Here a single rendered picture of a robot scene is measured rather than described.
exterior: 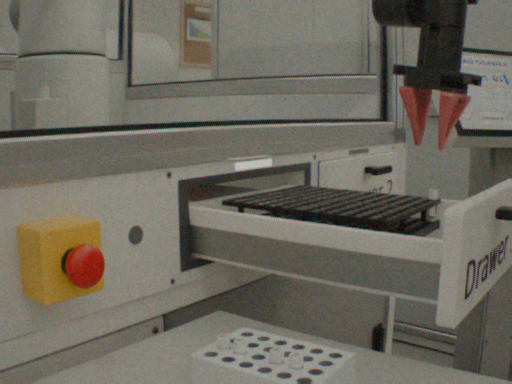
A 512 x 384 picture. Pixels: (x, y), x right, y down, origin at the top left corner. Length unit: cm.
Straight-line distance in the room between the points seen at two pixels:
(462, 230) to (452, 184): 192
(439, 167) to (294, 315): 159
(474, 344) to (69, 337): 128
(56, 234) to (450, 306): 36
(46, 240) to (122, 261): 14
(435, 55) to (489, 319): 108
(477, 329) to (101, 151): 128
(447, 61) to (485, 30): 169
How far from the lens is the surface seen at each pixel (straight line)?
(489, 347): 169
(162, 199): 65
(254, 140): 77
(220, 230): 65
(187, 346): 61
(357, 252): 55
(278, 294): 88
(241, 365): 49
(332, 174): 92
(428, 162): 245
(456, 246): 49
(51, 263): 51
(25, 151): 53
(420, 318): 261
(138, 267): 64
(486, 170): 155
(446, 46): 69
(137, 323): 67
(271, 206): 65
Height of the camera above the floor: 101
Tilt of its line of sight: 8 degrees down
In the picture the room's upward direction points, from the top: straight up
